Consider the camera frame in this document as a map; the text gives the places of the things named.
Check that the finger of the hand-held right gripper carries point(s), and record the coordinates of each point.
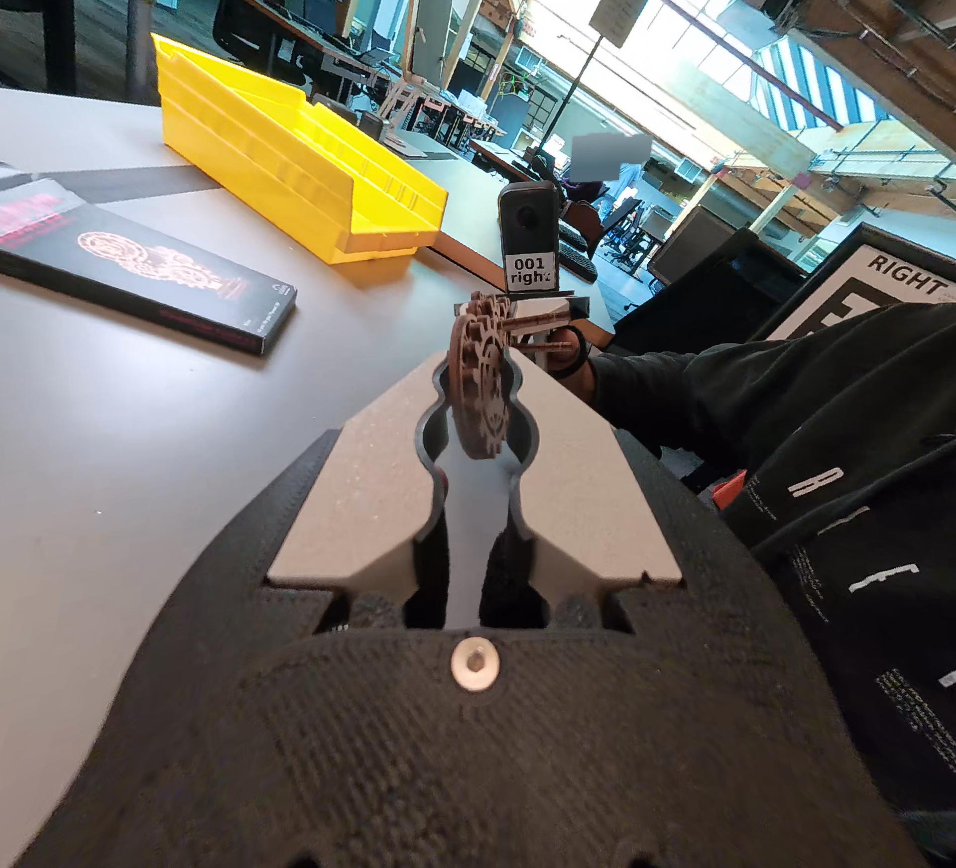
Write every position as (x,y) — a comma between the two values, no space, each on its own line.
(534,353)

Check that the sign board on pole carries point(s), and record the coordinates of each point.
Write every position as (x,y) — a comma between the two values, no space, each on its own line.
(621,0)

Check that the dark computer monitor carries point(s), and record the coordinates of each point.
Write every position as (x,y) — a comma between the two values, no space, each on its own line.
(709,286)

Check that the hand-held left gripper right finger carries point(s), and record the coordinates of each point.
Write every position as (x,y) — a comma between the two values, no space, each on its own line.
(597,502)

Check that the person's right hand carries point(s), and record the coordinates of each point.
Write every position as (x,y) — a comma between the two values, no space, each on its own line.
(584,381)

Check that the black framed marker board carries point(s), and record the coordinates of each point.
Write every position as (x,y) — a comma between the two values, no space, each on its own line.
(874,263)

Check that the person's black hoodie torso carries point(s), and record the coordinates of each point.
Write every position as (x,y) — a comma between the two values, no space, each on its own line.
(859,621)

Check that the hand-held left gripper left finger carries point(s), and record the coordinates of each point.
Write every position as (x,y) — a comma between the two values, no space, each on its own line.
(351,502)

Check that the yellow plastic bin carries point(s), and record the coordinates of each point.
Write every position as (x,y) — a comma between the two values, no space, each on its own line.
(299,159)

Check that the wooden gear assembly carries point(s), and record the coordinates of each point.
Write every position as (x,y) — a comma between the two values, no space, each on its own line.
(482,390)

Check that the black puzzle box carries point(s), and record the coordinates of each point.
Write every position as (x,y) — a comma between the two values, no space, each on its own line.
(149,271)

